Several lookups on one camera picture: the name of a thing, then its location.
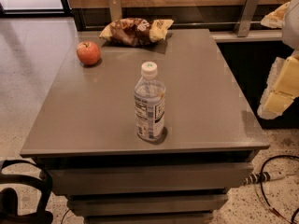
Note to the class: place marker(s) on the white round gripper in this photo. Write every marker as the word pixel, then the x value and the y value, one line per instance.
pixel 291 25

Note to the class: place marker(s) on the clear blue plastic water bottle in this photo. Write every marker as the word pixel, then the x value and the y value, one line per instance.
pixel 149 96

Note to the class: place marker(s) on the brown chip bag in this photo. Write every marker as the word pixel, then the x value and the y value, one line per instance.
pixel 136 32

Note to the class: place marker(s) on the striped power strip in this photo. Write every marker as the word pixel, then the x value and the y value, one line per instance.
pixel 263 177

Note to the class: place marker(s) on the red apple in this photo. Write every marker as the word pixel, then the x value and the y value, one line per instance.
pixel 88 52

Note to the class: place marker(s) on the grey drawer cabinet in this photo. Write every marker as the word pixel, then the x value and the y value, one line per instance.
pixel 85 136

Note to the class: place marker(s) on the left metal wall bracket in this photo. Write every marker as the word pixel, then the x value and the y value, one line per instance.
pixel 115 9

